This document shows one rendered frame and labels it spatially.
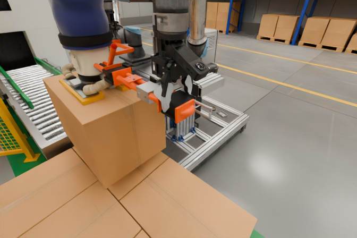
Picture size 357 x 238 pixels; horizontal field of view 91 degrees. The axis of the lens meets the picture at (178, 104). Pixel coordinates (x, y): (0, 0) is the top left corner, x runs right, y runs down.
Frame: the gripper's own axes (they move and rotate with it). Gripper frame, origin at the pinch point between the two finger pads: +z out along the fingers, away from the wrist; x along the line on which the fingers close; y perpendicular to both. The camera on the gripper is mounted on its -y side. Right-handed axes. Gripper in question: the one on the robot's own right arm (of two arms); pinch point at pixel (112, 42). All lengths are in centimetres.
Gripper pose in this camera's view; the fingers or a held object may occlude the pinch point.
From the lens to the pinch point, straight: 137.5
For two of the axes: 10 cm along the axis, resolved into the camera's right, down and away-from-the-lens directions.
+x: 7.0, -3.8, 6.0
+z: 0.0, 8.5, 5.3
